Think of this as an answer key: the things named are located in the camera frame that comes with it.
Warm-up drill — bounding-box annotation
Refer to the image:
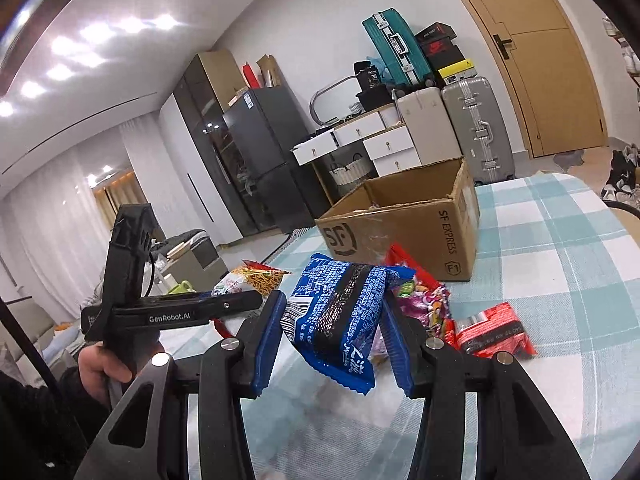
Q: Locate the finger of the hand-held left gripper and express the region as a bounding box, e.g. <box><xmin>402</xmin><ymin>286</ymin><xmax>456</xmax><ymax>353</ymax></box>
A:
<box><xmin>210</xmin><ymin>291</ymin><xmax>264</xmax><ymax>320</ymax></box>

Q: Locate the brown curtain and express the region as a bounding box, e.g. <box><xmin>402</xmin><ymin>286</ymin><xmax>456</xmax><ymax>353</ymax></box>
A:
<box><xmin>92</xmin><ymin>169</ymin><xmax>149</xmax><ymax>234</ymax></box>

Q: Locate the person's left forearm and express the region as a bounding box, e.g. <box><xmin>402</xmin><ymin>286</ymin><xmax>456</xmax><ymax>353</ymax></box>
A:
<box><xmin>0</xmin><ymin>370</ymin><xmax>119</xmax><ymax>480</ymax></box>

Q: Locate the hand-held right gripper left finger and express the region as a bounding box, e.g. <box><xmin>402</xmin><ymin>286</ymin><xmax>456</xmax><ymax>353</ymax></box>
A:
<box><xmin>75</xmin><ymin>290</ymin><xmax>288</xmax><ymax>480</ymax></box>

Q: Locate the blue snack packet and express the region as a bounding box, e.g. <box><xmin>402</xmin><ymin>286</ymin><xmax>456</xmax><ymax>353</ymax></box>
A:
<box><xmin>282</xmin><ymin>253</ymin><xmax>417</xmax><ymax>397</ymax></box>

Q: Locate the purple candy bag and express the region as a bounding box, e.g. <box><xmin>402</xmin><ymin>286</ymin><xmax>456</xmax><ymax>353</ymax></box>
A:
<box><xmin>385</xmin><ymin>280</ymin><xmax>452</xmax><ymax>342</ymax></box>

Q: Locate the cluster of ceiling spotlights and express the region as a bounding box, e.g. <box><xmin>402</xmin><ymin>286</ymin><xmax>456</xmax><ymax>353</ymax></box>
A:
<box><xmin>0</xmin><ymin>12</ymin><xmax>181</xmax><ymax>119</ymax></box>

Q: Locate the woven laundry basket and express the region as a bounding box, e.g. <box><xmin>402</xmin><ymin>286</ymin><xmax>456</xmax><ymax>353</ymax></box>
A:
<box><xmin>327</xmin><ymin>152</ymin><xmax>376</xmax><ymax>186</ymax></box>

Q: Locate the teal suitcase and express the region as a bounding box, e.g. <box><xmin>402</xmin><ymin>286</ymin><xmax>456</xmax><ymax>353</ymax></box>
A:
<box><xmin>362</xmin><ymin>7</ymin><xmax>431</xmax><ymax>86</ymax></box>

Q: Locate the white sheer curtain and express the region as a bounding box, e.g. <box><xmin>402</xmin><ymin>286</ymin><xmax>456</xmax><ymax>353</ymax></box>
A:
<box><xmin>0</xmin><ymin>125</ymin><xmax>139</xmax><ymax>321</ymax></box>

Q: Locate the brown cardboard box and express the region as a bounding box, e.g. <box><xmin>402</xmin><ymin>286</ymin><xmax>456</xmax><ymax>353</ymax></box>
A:
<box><xmin>314</xmin><ymin>156</ymin><xmax>482</xmax><ymax>283</ymax></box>

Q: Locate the black door handle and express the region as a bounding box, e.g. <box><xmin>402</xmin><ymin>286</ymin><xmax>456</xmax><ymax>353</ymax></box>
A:
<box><xmin>492</xmin><ymin>33</ymin><xmax>516</xmax><ymax>61</ymax></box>

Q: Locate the orange noodle snack packet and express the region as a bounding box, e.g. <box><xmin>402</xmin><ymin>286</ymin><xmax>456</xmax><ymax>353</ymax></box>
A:
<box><xmin>212</xmin><ymin>259</ymin><xmax>294</xmax><ymax>297</ymax></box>

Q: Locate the chrome oval frame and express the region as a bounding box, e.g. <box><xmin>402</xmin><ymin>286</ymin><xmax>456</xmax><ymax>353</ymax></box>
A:
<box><xmin>308</xmin><ymin>74</ymin><xmax>359</xmax><ymax>126</ymax></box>

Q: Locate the flat cardboard carton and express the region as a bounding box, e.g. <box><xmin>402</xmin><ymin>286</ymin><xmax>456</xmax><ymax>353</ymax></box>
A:
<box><xmin>257</xmin><ymin>53</ymin><xmax>286</xmax><ymax>89</ymax></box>

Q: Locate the scattered pile of shoes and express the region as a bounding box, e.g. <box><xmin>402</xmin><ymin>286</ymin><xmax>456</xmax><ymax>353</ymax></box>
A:
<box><xmin>599</xmin><ymin>142</ymin><xmax>640</xmax><ymax>204</ymax></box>

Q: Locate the beige suitcase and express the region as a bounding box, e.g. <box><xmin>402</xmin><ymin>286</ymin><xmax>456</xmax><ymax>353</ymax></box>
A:
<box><xmin>396</xmin><ymin>86</ymin><xmax>464</xmax><ymax>169</ymax></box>

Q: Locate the silver suitcase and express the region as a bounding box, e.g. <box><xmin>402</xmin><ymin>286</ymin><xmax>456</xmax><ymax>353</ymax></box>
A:
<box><xmin>441</xmin><ymin>75</ymin><xmax>516</xmax><ymax>186</ymax></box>

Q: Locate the black storage box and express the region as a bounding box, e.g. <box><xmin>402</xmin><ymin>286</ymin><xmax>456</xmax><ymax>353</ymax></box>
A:
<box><xmin>355</xmin><ymin>84</ymin><xmax>394</xmax><ymax>111</ymax></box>

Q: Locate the black gift bag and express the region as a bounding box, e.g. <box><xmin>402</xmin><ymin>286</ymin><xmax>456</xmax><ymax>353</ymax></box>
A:
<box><xmin>353</xmin><ymin>59</ymin><xmax>384</xmax><ymax>92</ymax></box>

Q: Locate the person's left hand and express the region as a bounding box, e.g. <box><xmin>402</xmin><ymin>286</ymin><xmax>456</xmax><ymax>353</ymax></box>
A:
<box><xmin>77</xmin><ymin>342</ymin><xmax>135</xmax><ymax>405</ymax></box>

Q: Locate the dark grey fridge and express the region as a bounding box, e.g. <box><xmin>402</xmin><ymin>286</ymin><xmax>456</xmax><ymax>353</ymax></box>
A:
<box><xmin>222</xmin><ymin>85</ymin><xmax>334</xmax><ymax>239</ymax></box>

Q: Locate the grey door mat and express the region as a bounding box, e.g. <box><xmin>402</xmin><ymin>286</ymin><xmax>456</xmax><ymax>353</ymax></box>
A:
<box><xmin>552</xmin><ymin>148</ymin><xmax>589</xmax><ymax>167</ymax></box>

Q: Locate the glass door cabinet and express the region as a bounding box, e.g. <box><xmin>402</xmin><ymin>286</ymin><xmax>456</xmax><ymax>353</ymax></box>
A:
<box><xmin>172</xmin><ymin>50</ymin><xmax>251</xmax><ymax>242</ymax></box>

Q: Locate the plain black shoebox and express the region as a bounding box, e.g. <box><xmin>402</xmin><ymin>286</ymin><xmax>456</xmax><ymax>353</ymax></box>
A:
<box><xmin>429</xmin><ymin>46</ymin><xmax>467</xmax><ymax>69</ymax></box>

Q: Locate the white wardrobe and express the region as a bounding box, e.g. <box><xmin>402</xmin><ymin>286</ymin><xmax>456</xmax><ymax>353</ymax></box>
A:
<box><xmin>125</xmin><ymin>95</ymin><xmax>211</xmax><ymax>252</ymax></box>

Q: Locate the wooden door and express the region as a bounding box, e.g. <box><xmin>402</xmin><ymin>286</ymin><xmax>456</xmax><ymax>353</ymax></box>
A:
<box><xmin>432</xmin><ymin>0</ymin><xmax>609</xmax><ymax>159</ymax></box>

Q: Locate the red snack packet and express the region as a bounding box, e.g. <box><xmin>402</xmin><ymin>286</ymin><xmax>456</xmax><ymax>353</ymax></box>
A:
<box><xmin>454</xmin><ymin>302</ymin><xmax>536</xmax><ymax>360</ymax></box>

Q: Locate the white dressing table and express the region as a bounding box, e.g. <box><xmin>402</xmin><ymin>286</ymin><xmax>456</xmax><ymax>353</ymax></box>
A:
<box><xmin>292</xmin><ymin>102</ymin><xmax>424</xmax><ymax>182</ymax></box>

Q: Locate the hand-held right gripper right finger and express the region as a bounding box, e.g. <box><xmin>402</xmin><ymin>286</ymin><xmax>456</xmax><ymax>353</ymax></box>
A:
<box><xmin>382</xmin><ymin>302</ymin><xmax>591</xmax><ymax>480</ymax></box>

